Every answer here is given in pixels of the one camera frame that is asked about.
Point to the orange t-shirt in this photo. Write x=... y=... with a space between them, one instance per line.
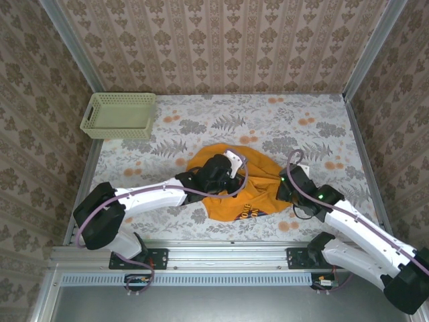
x=261 y=167

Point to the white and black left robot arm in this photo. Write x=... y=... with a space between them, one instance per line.
x=151 y=199

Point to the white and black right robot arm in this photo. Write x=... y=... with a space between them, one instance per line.
x=355 y=234

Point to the floral tablecloth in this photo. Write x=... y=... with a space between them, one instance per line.
x=234 y=110

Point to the black connector board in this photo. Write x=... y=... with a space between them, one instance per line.
x=323 y=283
x=137 y=279

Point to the pale green plastic basket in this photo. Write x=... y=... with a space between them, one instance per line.
x=117 y=117

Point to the grey metal sheet panel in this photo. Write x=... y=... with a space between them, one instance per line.
x=228 y=305

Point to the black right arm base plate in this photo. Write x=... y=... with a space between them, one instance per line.
x=295 y=258

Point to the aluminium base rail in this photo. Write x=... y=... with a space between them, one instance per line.
x=228 y=256

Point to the aluminium table side rail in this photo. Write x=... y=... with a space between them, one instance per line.
x=91 y=161
x=368 y=167

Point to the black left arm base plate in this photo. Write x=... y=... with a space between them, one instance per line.
x=161 y=258

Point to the aluminium frame post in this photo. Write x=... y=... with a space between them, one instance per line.
x=374 y=47
x=73 y=47

